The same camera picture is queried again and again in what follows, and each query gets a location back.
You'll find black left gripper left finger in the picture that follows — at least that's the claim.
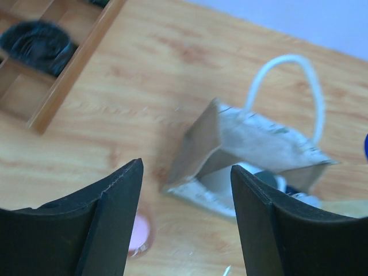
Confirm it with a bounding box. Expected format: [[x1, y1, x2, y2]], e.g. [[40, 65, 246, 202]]
[[1, 159, 143, 275]]

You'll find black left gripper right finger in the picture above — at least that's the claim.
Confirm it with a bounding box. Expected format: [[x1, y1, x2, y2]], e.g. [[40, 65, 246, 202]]
[[231, 166, 367, 275]]

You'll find dark blue cap amber bottle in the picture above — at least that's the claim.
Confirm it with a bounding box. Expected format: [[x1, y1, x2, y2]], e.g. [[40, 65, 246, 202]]
[[285, 186, 321, 209]]

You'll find pink cap peach bottle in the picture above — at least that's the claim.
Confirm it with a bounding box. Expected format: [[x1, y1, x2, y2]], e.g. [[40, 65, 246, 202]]
[[128, 213, 155, 258]]

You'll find white bottle grey cap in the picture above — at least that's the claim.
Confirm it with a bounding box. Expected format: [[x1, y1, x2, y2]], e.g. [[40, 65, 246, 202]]
[[200, 162, 287, 209]]

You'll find printed canvas tote bag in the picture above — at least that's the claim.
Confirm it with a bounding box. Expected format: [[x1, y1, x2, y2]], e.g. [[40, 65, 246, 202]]
[[162, 55, 334, 221]]

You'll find blue cap orange bottle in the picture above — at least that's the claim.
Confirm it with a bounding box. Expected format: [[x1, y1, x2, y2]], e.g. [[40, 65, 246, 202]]
[[363, 134, 368, 161]]

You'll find wooden compartment tray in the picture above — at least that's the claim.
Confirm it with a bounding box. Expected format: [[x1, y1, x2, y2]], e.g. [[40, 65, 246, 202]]
[[1, 1, 124, 133]]

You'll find dark rolled sock centre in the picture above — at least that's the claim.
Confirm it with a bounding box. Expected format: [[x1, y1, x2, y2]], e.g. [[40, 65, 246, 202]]
[[1, 20, 78, 77]]

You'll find dark green rolled sock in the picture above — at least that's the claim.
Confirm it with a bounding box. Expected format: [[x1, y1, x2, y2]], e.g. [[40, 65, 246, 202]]
[[86, 0, 109, 8]]

